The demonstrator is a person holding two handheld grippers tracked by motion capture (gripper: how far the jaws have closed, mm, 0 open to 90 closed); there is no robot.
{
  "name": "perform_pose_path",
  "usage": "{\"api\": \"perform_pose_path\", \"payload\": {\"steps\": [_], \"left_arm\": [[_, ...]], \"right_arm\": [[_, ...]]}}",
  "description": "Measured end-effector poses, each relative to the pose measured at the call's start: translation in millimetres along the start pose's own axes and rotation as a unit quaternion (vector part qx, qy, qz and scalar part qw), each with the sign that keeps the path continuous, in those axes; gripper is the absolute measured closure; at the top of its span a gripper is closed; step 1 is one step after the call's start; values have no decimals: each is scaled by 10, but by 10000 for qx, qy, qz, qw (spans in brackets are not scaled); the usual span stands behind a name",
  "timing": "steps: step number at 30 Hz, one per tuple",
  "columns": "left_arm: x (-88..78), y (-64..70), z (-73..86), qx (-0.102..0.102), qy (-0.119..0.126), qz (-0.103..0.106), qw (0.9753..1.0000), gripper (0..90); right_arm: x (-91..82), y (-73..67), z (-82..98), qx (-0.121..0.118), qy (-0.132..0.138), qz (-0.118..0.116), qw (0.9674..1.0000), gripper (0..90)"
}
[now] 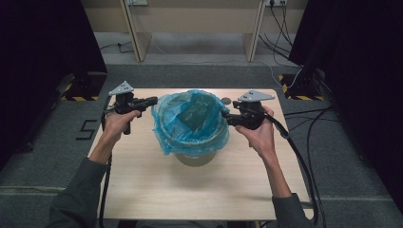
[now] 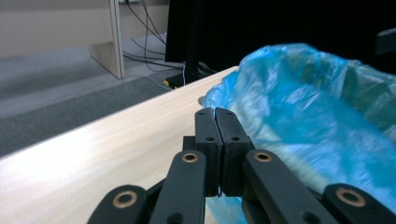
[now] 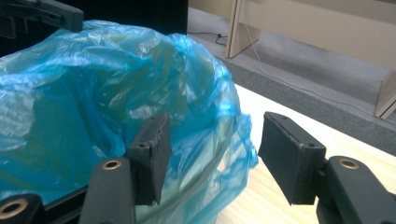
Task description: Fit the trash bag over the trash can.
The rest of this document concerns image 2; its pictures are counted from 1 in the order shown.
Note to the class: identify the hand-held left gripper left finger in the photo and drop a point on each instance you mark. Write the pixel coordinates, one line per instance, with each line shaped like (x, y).
(211, 146)

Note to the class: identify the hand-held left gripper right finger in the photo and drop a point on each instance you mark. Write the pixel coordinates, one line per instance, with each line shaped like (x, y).
(233, 149)

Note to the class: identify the blue plastic bag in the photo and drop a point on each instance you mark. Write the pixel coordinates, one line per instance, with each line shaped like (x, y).
(311, 124)

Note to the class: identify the stand base with striped tape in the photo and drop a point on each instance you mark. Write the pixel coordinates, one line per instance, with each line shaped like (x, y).
(180, 79)

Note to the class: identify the black curtain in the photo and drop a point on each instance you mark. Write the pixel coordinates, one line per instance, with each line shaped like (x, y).
(280, 25)

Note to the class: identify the wooden desk back board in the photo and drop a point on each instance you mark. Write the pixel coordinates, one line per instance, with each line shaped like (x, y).
(53, 28)

